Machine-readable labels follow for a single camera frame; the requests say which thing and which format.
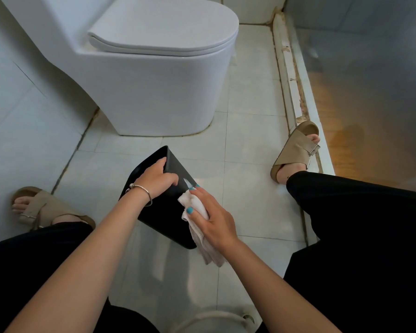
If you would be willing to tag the person's left hand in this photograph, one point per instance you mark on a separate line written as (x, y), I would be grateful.
(156, 180)

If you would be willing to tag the person's right hand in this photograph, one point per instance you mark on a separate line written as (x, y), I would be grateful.
(215, 221)

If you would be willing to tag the white cleaning cloth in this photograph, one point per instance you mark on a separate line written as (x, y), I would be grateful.
(204, 246)

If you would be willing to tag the black plastic waste bin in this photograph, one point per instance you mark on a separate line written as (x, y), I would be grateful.
(163, 211)

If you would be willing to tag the person's left forearm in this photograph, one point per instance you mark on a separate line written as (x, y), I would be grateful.
(72, 270)

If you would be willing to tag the person's right forearm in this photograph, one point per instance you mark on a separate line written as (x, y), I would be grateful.
(280, 291)

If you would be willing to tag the person's right beige sandal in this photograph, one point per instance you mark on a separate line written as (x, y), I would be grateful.
(294, 149)

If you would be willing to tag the person's beige sandal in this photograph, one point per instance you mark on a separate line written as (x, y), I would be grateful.
(41, 208)
(294, 149)

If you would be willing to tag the person's left beige sandal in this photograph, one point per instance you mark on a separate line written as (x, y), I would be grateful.
(41, 208)

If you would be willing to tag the person's black trousers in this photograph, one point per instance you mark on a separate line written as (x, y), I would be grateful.
(350, 239)

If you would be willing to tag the white toilet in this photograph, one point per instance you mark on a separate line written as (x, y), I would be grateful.
(152, 93)

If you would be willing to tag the white toilet seat lid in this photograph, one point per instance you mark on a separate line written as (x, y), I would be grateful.
(163, 24)

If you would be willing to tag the white door threshold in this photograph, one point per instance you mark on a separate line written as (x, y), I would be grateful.
(291, 65)

